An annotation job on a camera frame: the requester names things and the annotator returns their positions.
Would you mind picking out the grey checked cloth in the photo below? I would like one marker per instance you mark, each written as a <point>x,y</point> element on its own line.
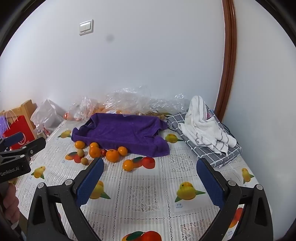
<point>215,160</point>

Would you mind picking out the white striped towel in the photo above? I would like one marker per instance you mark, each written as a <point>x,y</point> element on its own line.
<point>198,122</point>

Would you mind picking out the small red tomato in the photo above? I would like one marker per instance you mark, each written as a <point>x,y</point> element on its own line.
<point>103,152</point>

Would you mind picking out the white light switch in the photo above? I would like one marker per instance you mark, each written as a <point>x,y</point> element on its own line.
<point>86,27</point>

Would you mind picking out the red paper box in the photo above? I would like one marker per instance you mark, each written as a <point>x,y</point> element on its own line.
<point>20,131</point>

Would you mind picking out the fruit-print tablecloth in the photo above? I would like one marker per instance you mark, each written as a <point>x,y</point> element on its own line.
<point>148,185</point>

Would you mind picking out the clear plastic bag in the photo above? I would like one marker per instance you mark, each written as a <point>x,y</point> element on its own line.
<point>138,99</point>
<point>83,106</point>

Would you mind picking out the white plastic bag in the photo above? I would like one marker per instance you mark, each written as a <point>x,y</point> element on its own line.
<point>46,113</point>

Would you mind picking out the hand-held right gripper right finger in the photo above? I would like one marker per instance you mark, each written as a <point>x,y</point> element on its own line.
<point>209,183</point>

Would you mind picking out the person's left hand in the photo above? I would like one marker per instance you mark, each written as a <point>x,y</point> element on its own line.
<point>11,204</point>

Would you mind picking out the wooden chair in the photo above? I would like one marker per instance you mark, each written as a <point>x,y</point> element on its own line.
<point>27,106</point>

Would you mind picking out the orange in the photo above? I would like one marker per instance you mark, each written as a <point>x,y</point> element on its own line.
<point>122,150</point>
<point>94,145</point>
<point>95,152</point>
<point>80,144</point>
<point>128,165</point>
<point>112,155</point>

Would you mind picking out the brown wooden door frame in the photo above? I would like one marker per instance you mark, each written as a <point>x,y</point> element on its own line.
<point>230,58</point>

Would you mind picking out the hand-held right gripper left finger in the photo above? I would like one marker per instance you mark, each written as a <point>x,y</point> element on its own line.
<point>91,183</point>

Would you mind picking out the small yellow-green fruit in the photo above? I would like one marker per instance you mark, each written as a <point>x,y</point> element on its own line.
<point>80,152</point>
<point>84,161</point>

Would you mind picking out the heap of small oranges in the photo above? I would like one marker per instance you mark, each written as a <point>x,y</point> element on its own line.
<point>104,109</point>

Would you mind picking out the purple bag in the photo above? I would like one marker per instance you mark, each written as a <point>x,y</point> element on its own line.
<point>2,125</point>

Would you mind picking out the bunch of brown longans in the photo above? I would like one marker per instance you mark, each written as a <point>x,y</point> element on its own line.
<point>155,114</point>

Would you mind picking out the purple towel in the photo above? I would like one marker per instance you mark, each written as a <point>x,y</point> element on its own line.
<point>124,132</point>

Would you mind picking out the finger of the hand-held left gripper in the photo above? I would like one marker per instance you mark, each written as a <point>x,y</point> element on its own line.
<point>34,144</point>
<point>15,138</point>

